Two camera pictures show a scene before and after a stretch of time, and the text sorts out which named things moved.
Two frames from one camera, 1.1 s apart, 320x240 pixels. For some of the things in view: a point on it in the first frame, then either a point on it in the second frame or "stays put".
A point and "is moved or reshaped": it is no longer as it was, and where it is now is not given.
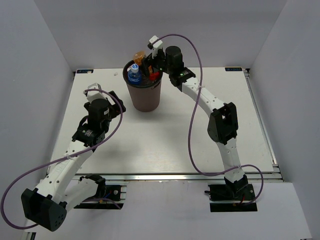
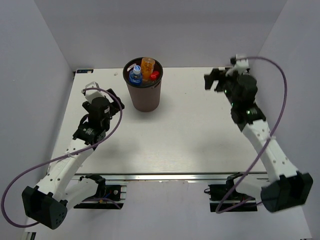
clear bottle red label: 153,76 stays put
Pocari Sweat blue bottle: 134,76 stays put
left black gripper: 115,109 stays put
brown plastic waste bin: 145,96 stays put
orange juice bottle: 137,58 is moved or reshaped
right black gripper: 150,61 → 216,75
